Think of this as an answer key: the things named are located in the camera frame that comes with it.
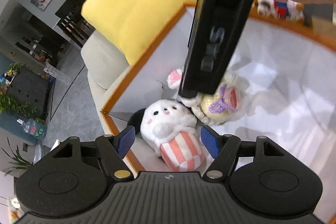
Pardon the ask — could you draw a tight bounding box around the crocheted bunny plush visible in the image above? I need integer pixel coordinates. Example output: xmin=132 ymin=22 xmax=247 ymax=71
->
xmin=174 ymin=71 xmax=240 ymax=126

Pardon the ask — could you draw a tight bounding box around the white dog popcorn plush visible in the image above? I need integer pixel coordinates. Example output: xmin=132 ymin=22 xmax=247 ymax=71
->
xmin=127 ymin=100 xmax=205 ymax=172

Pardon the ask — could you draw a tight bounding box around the red panda sailor plush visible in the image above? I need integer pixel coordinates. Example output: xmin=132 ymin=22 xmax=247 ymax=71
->
xmin=253 ymin=0 xmax=304 ymax=22

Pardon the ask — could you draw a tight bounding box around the beige fabric sofa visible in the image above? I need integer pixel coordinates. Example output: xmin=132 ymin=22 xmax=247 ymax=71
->
xmin=80 ymin=29 xmax=132 ymax=111

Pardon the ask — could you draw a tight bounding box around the large water bottle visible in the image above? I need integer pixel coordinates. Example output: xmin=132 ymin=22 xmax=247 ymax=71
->
xmin=17 ymin=118 xmax=47 ymax=139

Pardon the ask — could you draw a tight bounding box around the potted floor plant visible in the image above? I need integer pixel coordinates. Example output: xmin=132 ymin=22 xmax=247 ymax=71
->
xmin=1 ymin=138 xmax=33 ymax=177

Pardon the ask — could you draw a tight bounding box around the orange cardboard storage box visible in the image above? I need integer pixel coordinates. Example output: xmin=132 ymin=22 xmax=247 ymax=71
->
xmin=100 ymin=7 xmax=335 ymax=222

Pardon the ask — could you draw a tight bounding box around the dark grey sideboard cabinet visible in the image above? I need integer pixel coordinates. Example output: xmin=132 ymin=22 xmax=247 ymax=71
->
xmin=7 ymin=68 xmax=51 ymax=120

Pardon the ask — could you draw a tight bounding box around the framed wall picture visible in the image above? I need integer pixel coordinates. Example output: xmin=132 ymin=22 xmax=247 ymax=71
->
xmin=30 ymin=0 xmax=52 ymax=11

